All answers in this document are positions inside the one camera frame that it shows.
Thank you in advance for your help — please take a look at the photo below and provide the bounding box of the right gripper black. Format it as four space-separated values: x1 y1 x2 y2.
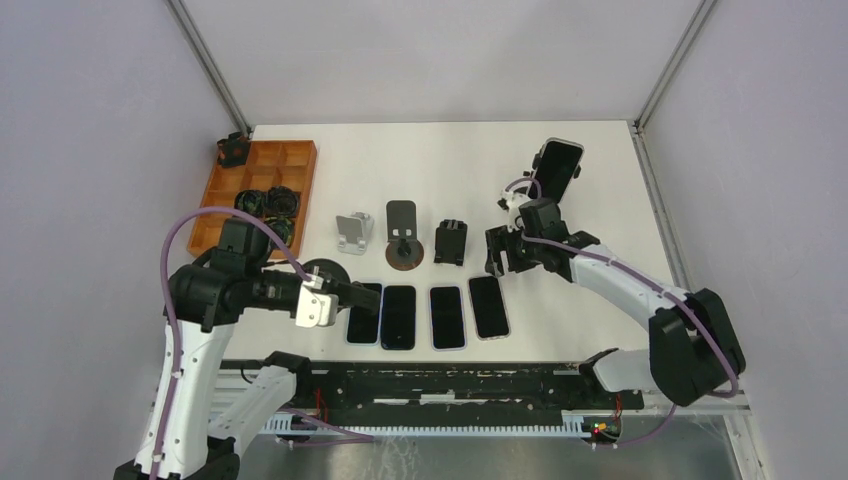
485 222 544 277

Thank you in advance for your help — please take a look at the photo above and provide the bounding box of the phone with light blue case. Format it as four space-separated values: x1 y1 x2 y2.
345 283 383 345

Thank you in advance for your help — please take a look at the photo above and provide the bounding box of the black folding phone stand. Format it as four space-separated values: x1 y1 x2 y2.
434 219 468 267

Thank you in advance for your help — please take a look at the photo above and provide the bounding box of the black phone dark case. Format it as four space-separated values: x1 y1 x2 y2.
380 285 417 351

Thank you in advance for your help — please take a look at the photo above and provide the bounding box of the silver folding phone stand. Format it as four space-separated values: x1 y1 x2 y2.
336 211 374 256

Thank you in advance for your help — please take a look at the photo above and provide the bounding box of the phone stand brown round base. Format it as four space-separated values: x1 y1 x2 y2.
385 200 424 271

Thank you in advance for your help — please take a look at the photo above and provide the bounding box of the phone with white case centre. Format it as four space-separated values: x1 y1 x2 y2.
430 286 466 350

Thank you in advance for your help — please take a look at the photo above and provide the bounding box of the phone with white case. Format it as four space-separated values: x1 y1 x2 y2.
531 137 585 203
430 286 466 350

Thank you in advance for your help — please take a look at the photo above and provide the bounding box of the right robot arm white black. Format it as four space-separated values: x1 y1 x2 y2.
485 191 746 408

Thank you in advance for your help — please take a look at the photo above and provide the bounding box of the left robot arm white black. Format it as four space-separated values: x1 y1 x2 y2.
114 208 380 479

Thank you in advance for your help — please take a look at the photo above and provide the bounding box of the black phone stand right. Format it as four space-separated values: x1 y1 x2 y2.
530 152 582 203

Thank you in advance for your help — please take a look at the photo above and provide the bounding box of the phone with white case right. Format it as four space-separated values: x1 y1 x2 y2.
531 137 585 203

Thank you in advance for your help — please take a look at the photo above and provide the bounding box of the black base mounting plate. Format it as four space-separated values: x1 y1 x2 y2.
228 359 645 429

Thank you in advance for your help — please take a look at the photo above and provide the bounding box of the black round object in tray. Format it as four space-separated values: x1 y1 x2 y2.
265 185 300 218

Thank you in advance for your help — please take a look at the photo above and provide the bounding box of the wooden compartment tray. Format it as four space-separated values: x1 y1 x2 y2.
200 140 318 255

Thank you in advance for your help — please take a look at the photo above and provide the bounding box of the small black orange clamp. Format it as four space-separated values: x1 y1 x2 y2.
216 132 251 169

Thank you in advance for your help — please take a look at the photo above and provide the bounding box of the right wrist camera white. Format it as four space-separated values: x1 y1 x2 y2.
497 187 531 212

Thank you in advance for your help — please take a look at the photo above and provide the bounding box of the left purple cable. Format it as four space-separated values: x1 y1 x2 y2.
148 205 372 480

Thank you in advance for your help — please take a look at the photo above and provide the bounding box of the white slotted cable duct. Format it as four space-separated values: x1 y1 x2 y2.
259 413 592 439

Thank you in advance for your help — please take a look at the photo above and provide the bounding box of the aluminium frame rail right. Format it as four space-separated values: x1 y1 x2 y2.
632 0 719 132

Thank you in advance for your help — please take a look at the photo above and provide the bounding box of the aluminium frame rail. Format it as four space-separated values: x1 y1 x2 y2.
632 0 719 132
164 0 252 136

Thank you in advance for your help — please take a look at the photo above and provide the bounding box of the aluminium frame rail left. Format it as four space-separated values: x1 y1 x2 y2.
164 0 252 136

